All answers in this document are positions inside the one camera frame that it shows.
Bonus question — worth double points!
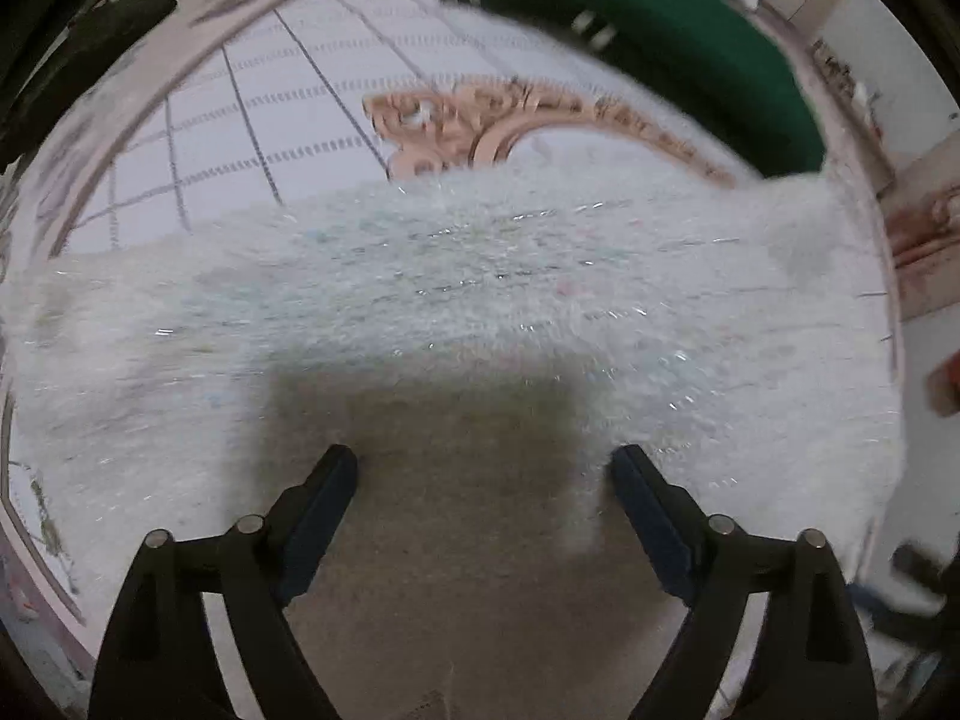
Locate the green jacket with striped cuffs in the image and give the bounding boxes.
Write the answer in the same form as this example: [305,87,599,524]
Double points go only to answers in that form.
[437,0,826,181]

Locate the white quilted mat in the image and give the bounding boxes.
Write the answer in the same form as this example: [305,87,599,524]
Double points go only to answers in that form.
[0,0,893,661]

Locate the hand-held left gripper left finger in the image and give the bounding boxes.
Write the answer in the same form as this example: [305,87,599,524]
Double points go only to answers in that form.
[88,444,359,720]

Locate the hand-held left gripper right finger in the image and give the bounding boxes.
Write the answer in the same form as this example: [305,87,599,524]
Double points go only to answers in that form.
[609,444,878,720]

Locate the dark crumpled garment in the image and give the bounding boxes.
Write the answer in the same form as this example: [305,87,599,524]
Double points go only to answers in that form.
[0,0,177,166]

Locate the white fluffy jacket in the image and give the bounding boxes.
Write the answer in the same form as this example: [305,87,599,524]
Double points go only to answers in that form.
[0,157,908,720]

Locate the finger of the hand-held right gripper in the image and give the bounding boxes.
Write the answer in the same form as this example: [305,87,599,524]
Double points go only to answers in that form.
[851,544,952,642]

